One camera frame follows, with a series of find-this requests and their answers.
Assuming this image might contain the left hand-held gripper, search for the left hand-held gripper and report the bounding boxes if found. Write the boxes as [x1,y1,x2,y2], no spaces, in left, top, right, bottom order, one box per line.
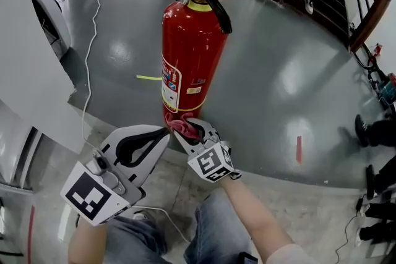
[60,124,171,226]

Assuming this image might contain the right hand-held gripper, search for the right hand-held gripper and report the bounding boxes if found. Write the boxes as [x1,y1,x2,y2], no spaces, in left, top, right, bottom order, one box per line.
[173,117,242,183]

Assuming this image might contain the pink wiping cloth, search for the pink wiping cloth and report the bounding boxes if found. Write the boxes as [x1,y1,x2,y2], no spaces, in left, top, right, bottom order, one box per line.
[165,112,202,140]

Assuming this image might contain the red fire extinguisher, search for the red fire extinguisher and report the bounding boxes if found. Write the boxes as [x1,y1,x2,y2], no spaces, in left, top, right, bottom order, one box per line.
[160,0,243,134]

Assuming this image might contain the person's left forearm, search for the person's left forearm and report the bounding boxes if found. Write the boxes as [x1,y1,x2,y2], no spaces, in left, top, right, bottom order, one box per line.
[67,218,109,264]

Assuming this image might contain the person's right forearm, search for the person's right forearm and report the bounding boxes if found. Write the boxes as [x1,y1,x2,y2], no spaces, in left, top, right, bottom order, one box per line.
[221,176,295,264]

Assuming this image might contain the person's left shoe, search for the person's left shoe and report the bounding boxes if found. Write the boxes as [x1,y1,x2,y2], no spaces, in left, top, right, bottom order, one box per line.
[132,210,155,222]

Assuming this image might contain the person's blue jeans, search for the person's blue jeans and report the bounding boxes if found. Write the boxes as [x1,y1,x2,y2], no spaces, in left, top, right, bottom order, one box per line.
[105,191,257,264]

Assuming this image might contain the white curved cabinet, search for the white curved cabinet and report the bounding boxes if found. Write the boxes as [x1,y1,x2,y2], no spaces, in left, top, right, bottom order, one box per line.
[0,98,43,192]

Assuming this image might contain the long red floor tape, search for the long red floor tape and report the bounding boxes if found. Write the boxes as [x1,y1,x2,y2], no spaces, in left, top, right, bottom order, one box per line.
[27,205,35,264]

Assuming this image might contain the black rectangular device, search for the black rectangular device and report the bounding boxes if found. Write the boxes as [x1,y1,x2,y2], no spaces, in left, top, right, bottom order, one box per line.
[238,252,259,264]

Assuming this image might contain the person's light grey shirt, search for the person's light grey shirt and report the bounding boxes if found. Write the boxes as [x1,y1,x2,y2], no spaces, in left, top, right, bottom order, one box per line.
[265,243,320,264]

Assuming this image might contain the white rounded stand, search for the white rounded stand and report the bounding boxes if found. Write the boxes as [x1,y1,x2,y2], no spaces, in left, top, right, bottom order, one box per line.
[30,0,72,53]

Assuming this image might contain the teal and red vacuum cleaner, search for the teal and red vacuum cleaner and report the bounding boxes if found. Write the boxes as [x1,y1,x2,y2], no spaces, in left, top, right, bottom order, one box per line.
[368,66,396,109]

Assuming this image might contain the yellow-green strap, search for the yellow-green strap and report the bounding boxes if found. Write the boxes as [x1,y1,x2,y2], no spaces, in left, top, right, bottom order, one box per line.
[136,74,163,82]

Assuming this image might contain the long white floor cable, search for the long white floor cable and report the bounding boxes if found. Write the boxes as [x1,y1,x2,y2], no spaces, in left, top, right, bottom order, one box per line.
[80,0,190,244]

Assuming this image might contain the black cable with adapter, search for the black cable with adapter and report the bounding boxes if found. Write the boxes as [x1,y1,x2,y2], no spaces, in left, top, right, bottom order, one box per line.
[335,197,365,258]

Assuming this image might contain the brown wooden newel post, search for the brown wooden newel post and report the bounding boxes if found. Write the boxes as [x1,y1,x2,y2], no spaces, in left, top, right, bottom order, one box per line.
[349,0,394,54]

